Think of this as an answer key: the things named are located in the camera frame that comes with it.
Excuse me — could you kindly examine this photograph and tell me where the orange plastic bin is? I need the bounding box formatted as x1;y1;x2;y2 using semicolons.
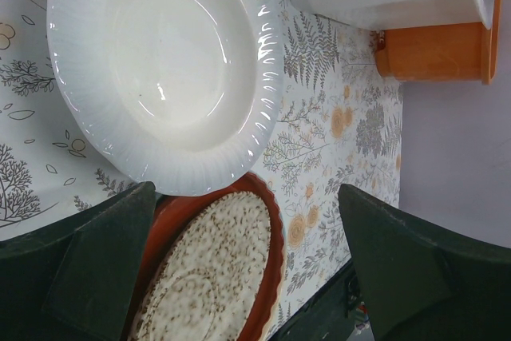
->
375;0;501;85

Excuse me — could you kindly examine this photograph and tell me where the white ribbed deep plate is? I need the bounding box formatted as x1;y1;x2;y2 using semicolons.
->
46;0;284;196

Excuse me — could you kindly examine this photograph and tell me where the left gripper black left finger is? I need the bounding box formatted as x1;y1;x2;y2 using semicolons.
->
1;182;156;340

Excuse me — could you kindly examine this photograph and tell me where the red brown bowl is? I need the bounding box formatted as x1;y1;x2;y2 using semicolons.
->
121;172;287;340

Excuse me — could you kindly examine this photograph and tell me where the floral patterned mat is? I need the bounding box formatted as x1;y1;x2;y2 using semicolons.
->
1;0;402;338

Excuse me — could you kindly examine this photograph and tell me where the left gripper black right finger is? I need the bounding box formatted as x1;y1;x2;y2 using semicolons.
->
339;184;510;340

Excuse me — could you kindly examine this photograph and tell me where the speckled white plate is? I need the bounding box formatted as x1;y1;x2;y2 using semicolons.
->
128;192;271;340

